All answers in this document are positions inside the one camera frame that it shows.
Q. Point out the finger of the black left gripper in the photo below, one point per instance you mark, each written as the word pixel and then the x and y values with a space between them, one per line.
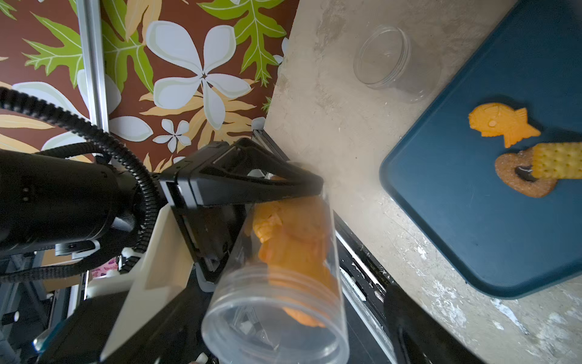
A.
pixel 221 174

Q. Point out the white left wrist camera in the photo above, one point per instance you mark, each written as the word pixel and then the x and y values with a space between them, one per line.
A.
pixel 160 275

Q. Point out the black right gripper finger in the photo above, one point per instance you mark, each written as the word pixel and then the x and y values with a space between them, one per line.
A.
pixel 416 337

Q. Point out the clear plastic cookie jar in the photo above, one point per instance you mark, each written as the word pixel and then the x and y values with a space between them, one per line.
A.
pixel 390 60

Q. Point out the orange cookie pile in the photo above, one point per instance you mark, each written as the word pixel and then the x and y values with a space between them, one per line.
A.
pixel 295 236

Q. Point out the yellow rectangular cracker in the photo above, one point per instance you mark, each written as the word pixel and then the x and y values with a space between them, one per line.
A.
pixel 556 161

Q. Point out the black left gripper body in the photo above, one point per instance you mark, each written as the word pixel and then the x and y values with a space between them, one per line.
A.
pixel 210 234

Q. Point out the clear jar with cookies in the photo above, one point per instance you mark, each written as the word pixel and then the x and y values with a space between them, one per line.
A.
pixel 250 320

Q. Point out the teal plastic tray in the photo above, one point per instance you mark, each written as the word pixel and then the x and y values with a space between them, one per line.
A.
pixel 442 174

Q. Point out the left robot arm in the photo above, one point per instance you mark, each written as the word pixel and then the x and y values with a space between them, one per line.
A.
pixel 98 190

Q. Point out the aluminium frame post left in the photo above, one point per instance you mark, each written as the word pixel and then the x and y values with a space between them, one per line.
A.
pixel 90 27

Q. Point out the round brown cookie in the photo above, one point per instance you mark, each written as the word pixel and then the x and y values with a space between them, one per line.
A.
pixel 515 170

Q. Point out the orange fish-shaped cookie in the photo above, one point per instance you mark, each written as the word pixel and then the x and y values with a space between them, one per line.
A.
pixel 500 120

